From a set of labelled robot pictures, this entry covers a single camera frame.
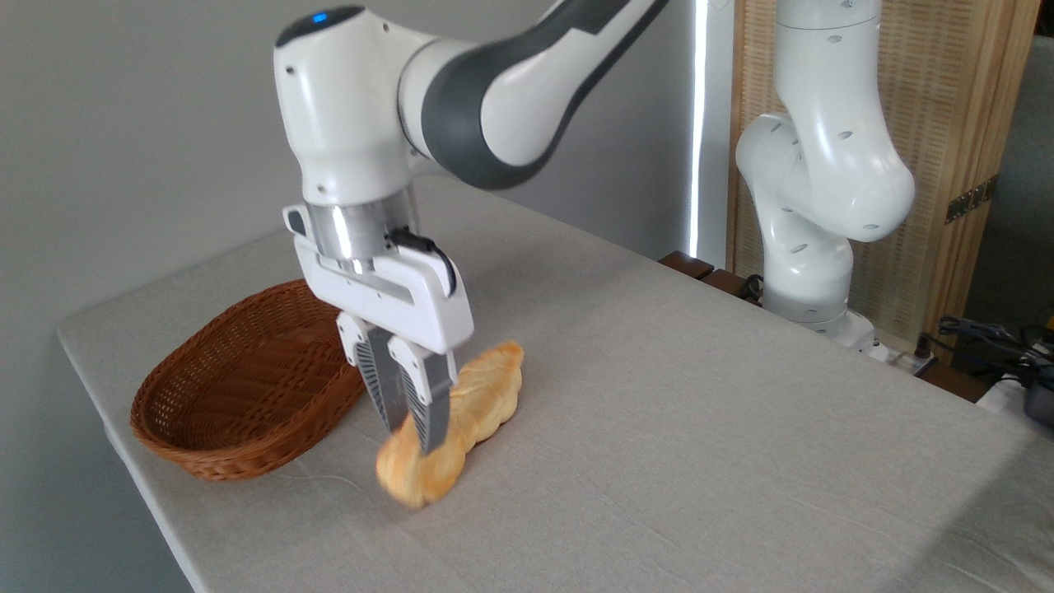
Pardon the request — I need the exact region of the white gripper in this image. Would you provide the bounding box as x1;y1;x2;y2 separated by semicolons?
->
293;237;476;455

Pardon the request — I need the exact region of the small round bread roll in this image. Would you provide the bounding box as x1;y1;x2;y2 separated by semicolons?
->
376;412;467;510

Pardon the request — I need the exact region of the long braided bread loaf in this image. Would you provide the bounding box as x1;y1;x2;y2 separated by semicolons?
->
445;340;526;455

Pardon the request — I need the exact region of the brown wicker basket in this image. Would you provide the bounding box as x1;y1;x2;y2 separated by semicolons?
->
130;280;368;483

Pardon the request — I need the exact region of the grey tablecloth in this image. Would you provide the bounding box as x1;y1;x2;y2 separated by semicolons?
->
56;177;1054;593

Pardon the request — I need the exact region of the dark brown wooden block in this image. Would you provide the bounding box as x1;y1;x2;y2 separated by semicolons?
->
659;251;763;307

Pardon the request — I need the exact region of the white power strip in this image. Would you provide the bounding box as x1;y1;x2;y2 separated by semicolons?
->
871;342;940;377

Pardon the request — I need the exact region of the metal screen hinge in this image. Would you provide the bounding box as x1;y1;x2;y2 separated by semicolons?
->
944;175;1000;226

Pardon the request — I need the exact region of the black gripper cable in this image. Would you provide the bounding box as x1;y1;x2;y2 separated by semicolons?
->
385;226;459;298

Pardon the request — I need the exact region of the black cable bundle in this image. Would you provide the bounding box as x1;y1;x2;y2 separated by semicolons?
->
916;315;1054;390

